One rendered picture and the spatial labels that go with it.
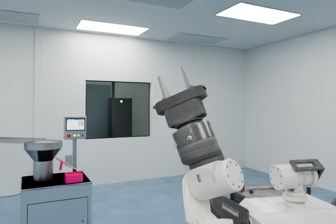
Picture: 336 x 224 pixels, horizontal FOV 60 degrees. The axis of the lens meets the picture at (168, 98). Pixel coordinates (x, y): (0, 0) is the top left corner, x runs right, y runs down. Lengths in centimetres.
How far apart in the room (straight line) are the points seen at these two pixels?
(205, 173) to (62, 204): 251
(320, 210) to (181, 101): 49
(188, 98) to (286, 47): 607
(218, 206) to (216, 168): 22
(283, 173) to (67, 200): 244
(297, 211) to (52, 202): 246
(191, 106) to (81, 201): 252
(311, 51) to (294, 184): 548
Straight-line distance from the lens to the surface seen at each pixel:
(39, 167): 318
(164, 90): 66
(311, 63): 622
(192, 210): 63
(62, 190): 301
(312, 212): 89
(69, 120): 330
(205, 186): 61
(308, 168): 87
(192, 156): 60
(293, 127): 645
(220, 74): 701
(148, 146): 612
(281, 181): 85
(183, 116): 63
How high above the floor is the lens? 149
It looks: 2 degrees up
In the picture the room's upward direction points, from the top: straight up
